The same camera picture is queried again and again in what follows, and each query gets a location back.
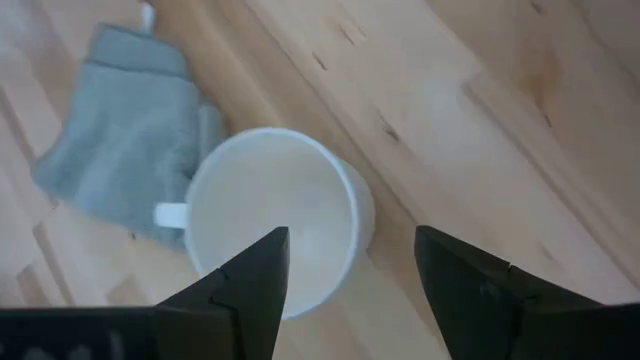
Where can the white mug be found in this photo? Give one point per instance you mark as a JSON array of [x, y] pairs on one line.
[[270, 190]]

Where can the grey terry cloth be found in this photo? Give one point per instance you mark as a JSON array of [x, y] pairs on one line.
[[125, 135]]

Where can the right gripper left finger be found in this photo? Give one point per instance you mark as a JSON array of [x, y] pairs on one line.
[[240, 305]]

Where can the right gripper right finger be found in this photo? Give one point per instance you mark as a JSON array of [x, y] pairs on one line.
[[480, 305]]

